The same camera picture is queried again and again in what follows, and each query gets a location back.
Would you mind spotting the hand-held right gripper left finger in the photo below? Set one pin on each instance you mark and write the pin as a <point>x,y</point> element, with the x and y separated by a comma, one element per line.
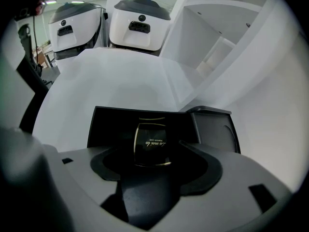
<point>79,178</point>

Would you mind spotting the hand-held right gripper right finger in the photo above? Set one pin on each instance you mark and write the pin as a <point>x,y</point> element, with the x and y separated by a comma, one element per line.
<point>229,178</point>

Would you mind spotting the black box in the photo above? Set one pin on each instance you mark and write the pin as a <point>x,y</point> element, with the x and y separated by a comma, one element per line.
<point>113,127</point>

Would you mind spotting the black gold-trimmed makeup compact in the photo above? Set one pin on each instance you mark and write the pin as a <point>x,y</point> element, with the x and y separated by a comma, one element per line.
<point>151,144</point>

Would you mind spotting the wooden table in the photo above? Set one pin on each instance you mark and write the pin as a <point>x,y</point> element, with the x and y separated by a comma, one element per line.
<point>41,55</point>

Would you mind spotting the white shelf unit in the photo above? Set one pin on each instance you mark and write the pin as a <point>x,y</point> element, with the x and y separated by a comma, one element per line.
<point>205,35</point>

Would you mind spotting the white robot with dark top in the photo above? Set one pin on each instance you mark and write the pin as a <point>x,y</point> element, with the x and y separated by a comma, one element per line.
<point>72,30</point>
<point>135,30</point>

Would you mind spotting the ceiling light bar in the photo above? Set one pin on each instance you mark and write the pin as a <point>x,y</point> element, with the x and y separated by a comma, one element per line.
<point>77,2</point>
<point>51,2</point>

